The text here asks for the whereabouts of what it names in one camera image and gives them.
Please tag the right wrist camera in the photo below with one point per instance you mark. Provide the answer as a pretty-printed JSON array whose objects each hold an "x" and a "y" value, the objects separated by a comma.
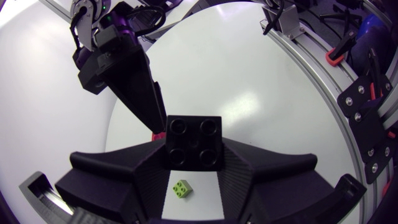
[{"x": 110, "y": 35}]

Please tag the red toy brick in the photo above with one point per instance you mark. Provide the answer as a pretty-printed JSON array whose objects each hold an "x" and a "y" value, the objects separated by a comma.
[{"x": 158, "y": 136}]

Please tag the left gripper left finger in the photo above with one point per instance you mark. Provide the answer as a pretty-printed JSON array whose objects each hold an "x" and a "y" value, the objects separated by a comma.
[{"x": 124, "y": 180}]

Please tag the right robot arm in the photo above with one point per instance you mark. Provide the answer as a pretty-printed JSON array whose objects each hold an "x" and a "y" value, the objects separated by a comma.
[{"x": 88, "y": 18}]

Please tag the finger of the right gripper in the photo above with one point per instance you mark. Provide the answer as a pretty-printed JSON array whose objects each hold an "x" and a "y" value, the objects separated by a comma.
[
  {"x": 136, "y": 90},
  {"x": 160, "y": 99}
]

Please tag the green toy brick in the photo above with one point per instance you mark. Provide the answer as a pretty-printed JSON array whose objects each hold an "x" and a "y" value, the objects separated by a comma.
[{"x": 182, "y": 188}]

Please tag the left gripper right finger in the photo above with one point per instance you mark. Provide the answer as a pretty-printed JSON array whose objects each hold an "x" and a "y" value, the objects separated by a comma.
[{"x": 267, "y": 183}]

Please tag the black toy brick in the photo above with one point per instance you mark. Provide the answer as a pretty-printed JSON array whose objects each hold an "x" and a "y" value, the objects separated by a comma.
[{"x": 193, "y": 143}]

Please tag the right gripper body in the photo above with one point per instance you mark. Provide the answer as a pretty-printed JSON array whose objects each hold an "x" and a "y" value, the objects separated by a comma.
[{"x": 91, "y": 73}]

